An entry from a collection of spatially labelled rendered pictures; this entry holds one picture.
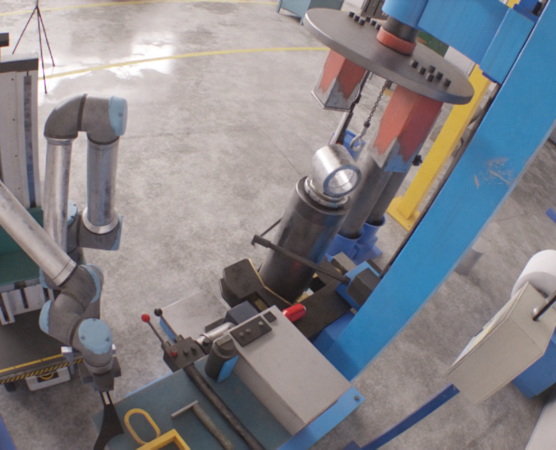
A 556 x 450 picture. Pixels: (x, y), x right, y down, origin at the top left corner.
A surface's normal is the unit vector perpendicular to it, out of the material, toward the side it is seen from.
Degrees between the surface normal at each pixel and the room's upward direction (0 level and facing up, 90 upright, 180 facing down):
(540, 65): 90
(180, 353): 0
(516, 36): 90
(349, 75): 90
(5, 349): 0
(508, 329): 90
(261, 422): 0
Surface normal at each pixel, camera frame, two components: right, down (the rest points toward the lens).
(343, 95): 0.34, 0.71
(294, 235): -0.58, 0.40
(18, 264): 0.30, -0.71
